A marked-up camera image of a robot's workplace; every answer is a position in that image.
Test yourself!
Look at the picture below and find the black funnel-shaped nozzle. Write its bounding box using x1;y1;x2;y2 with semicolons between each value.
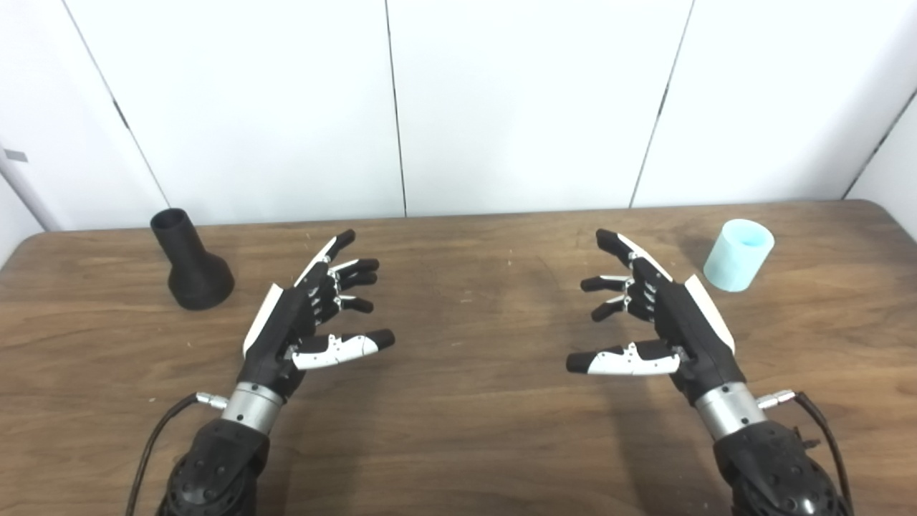
150;208;236;311

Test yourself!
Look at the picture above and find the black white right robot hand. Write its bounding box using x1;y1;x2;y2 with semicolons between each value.
565;229;748;406

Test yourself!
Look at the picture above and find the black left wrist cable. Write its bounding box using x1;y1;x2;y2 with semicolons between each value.
125;391;229;516

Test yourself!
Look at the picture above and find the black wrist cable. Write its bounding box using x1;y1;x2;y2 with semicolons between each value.
125;391;229;516
757;389;855;516

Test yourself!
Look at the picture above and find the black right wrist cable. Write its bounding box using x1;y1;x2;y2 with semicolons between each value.
757;389;855;516

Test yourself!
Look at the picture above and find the light-blue short hose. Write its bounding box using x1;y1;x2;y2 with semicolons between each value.
703;219;776;293

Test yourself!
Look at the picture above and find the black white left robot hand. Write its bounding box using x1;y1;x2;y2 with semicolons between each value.
241;229;396;403

